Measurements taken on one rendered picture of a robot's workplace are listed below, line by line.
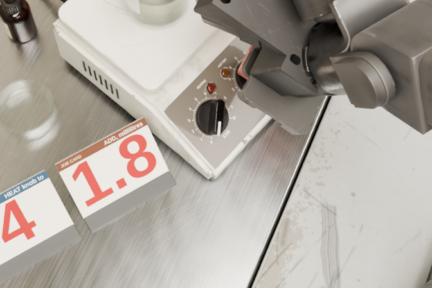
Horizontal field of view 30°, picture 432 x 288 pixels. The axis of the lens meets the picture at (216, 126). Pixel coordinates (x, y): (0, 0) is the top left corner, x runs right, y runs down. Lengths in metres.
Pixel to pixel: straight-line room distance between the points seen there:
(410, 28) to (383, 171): 0.32
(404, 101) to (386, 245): 0.29
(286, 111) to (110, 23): 0.19
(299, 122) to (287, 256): 0.15
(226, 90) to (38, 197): 0.19
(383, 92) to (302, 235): 0.29
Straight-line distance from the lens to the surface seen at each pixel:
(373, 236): 0.76
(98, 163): 0.74
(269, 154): 0.77
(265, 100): 0.63
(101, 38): 0.72
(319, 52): 0.58
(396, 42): 0.48
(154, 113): 0.71
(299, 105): 0.65
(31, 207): 0.73
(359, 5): 0.53
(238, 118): 0.74
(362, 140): 0.79
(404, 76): 0.48
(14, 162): 0.78
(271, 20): 0.58
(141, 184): 0.75
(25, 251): 0.75
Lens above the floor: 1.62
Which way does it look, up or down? 67 degrees down
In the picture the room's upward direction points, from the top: 7 degrees clockwise
